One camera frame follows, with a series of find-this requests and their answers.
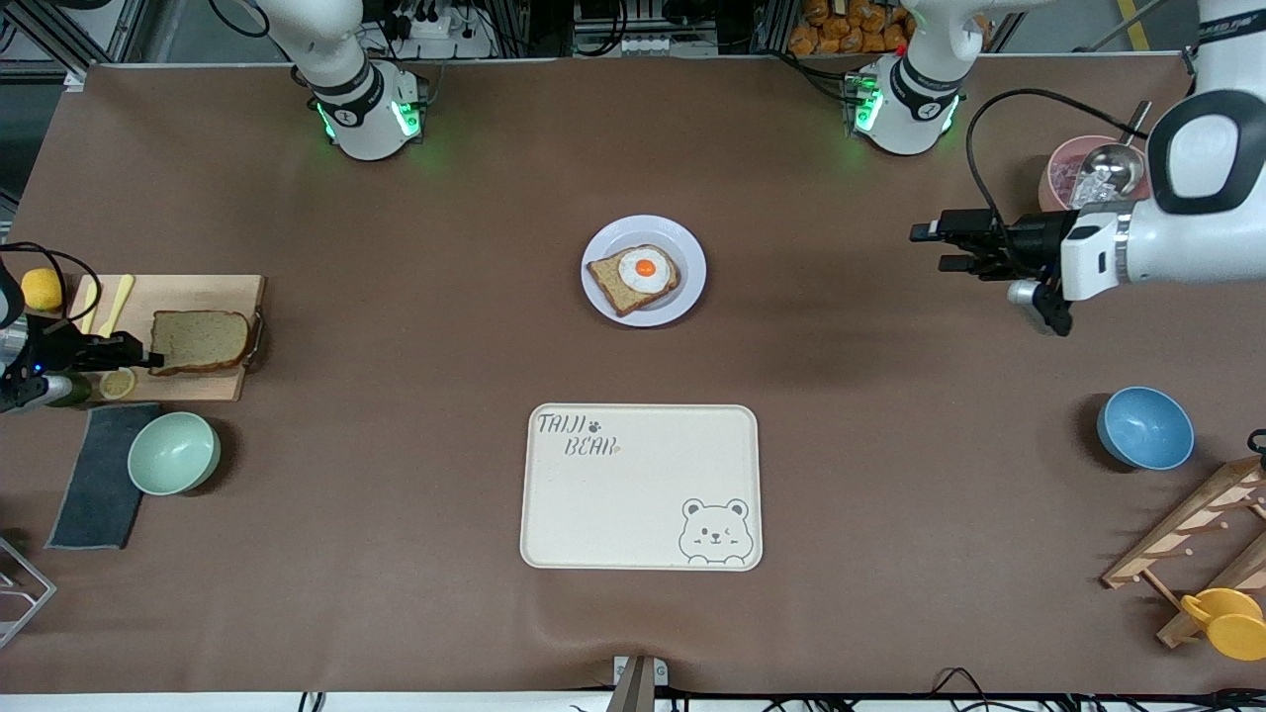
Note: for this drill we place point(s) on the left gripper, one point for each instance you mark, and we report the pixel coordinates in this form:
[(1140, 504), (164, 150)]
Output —
[(1036, 241)]

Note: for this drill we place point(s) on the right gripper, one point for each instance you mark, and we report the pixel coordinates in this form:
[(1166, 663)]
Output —
[(61, 352)]

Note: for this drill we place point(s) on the plain brown bread slice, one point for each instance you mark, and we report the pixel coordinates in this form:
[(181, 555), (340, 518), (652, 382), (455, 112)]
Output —
[(203, 341)]

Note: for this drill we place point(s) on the fried egg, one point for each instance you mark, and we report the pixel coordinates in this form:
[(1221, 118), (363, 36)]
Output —
[(645, 267)]

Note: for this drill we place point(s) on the pale blue round plate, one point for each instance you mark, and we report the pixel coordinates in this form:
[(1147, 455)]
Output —
[(603, 302)]

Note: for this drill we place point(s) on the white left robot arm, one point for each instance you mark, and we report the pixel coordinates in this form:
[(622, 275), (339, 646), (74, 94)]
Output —
[(1207, 242)]

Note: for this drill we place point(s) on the lemon slice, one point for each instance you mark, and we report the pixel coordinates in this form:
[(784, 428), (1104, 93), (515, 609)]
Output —
[(119, 386)]

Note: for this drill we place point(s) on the yellow plastic knife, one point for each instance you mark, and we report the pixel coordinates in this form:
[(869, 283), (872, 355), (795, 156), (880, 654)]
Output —
[(117, 302)]

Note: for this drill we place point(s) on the yellow plastic fork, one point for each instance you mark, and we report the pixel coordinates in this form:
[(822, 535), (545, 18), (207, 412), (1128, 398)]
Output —
[(90, 302)]

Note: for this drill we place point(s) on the wooden cutting board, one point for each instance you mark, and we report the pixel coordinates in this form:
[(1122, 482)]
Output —
[(198, 292)]

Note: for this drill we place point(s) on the pink bowl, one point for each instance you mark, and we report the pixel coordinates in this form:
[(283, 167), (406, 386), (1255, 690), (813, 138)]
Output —
[(1050, 193)]

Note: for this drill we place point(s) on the yellow lemon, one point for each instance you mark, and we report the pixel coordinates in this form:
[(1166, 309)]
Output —
[(42, 290)]

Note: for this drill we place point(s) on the mint green bowl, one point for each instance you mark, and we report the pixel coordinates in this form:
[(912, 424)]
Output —
[(173, 455)]

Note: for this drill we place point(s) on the clear ice cubes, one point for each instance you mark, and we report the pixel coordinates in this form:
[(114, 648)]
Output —
[(1068, 178)]

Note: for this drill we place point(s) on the dark grey cloth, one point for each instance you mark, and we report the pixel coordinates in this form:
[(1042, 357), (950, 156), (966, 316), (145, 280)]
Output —
[(99, 504)]

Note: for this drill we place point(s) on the metal scoop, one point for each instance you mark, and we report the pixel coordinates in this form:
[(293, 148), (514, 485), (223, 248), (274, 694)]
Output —
[(1113, 163)]

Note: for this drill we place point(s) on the orange snack packs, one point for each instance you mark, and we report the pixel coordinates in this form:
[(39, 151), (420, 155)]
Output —
[(841, 35)]

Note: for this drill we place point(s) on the blue bowl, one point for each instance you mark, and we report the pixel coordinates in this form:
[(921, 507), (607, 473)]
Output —
[(1147, 430)]

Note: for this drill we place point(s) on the wooden dish rack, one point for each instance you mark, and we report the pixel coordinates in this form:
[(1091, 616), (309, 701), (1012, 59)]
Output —
[(1187, 524)]

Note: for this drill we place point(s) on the grey power strip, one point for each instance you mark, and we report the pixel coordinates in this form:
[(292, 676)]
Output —
[(618, 44)]

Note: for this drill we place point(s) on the cream tray with bear print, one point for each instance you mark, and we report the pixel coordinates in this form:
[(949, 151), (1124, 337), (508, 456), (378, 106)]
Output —
[(633, 494)]

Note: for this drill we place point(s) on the white power strip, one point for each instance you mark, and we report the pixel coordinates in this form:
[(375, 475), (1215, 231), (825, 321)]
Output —
[(440, 35)]

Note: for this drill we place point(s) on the yellow mug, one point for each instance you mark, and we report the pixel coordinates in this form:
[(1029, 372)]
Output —
[(1236, 623)]

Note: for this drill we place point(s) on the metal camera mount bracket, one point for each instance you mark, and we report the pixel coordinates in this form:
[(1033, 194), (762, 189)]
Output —
[(638, 687)]

